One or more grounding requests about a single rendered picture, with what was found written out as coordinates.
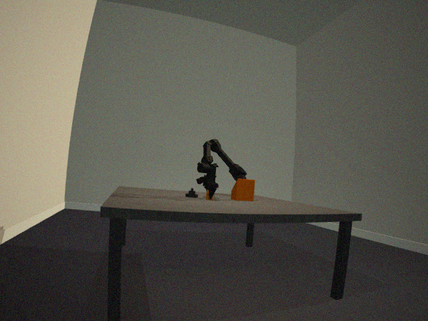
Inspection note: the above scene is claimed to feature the dark grey round pedestal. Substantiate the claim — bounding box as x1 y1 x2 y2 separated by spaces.
185 188 198 198

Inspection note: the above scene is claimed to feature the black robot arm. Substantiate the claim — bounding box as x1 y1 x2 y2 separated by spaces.
196 139 247 184

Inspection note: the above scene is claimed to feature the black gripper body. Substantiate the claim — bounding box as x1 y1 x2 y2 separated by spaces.
203 173 219 188

